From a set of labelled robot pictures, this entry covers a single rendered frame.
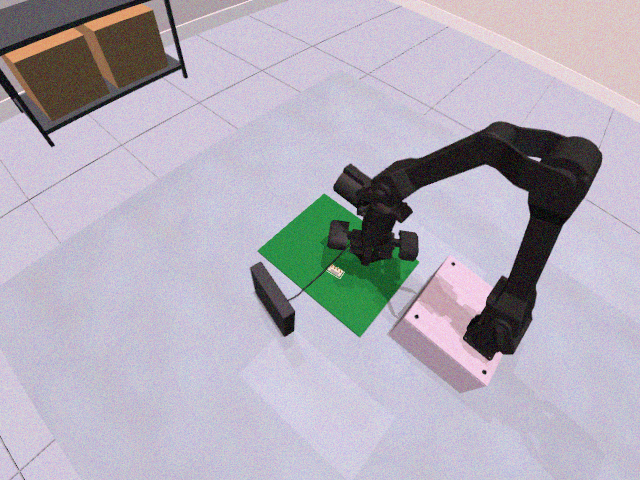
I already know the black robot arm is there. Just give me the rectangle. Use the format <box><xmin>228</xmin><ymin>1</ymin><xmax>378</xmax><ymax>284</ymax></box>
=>
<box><xmin>333</xmin><ymin>121</ymin><xmax>603</xmax><ymax>361</ymax></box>

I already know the green circuit board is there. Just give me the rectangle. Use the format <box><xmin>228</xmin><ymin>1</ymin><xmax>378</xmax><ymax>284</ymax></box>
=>
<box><xmin>257</xmin><ymin>193</ymin><xmax>420</xmax><ymax>338</ymax></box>

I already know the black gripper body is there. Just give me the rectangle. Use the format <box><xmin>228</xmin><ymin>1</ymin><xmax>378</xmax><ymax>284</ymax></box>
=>
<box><xmin>327</xmin><ymin>218</ymin><xmax>419</xmax><ymax>262</ymax></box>

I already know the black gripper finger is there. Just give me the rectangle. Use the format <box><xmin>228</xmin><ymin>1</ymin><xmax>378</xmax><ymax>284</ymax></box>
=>
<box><xmin>370</xmin><ymin>249</ymin><xmax>393</xmax><ymax>263</ymax></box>
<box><xmin>349</xmin><ymin>243</ymin><xmax>364</xmax><ymax>261</ymax></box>

